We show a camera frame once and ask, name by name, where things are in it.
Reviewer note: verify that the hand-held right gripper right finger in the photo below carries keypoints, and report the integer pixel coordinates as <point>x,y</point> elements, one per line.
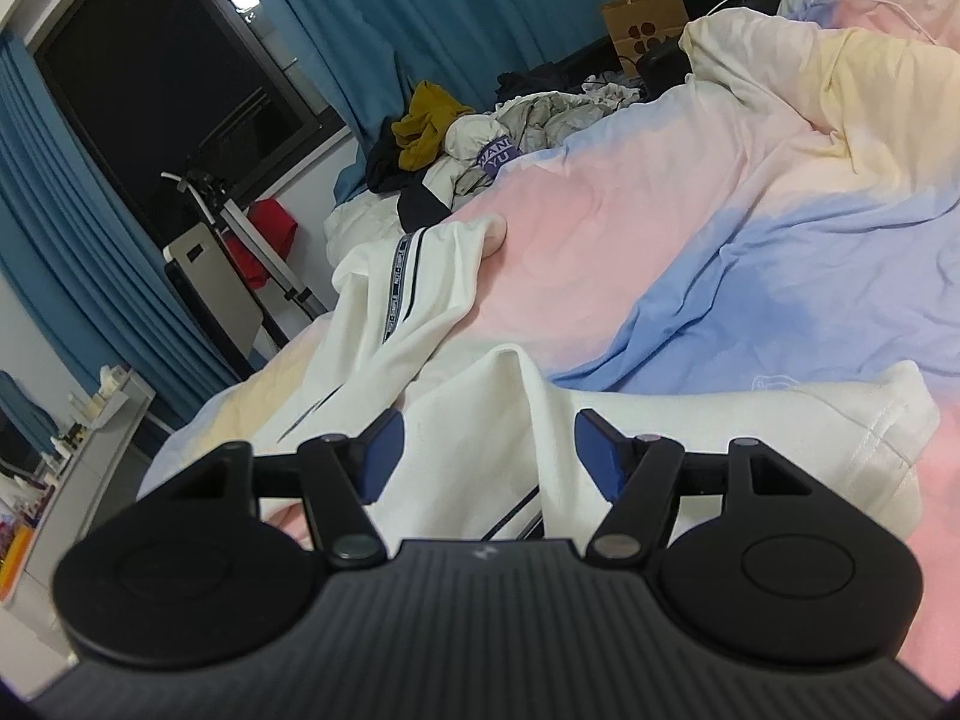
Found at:
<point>600,457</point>

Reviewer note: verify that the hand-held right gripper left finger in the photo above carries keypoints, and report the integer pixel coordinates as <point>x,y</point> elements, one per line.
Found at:
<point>382,450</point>

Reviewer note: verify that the white striped sweatpants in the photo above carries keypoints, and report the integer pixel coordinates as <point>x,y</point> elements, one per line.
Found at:
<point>450,405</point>

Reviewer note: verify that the pile of clothes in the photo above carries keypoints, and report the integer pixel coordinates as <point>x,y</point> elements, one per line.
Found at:
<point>360,221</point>

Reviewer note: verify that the dark clothes pile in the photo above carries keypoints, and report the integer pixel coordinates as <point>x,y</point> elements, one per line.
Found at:
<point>540,82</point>

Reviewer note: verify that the red cloth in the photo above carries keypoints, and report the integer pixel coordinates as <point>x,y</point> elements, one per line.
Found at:
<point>270,229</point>

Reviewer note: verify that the white folded board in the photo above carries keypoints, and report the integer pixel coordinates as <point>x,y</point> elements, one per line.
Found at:
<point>202,270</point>

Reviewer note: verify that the pastel tie-dye duvet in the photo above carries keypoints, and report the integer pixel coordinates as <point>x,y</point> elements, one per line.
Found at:
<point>675,202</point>

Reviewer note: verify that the black garment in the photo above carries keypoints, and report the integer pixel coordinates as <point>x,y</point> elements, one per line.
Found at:
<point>382,165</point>

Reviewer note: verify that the cluster of small bottles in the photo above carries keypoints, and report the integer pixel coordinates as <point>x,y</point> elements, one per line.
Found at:
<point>101,390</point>

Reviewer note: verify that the white desk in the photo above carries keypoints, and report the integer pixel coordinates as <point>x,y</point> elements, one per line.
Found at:
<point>75,480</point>

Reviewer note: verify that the mustard yellow garment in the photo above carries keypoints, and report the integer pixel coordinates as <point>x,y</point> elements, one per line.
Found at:
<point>427,120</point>

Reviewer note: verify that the grey garment with purple label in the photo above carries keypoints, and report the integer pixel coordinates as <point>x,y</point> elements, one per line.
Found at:
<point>525,120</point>

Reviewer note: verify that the narrow blue curtain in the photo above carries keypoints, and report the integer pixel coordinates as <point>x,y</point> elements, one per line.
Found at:
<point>90,240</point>

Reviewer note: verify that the wide blue curtain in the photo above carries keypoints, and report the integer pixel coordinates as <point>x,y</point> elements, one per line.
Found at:
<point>450,15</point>

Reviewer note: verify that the brown paper bag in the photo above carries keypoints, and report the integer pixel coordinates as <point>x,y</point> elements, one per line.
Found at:
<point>645,19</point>

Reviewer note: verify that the dark window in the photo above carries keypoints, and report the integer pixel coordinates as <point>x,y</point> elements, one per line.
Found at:
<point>150,75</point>

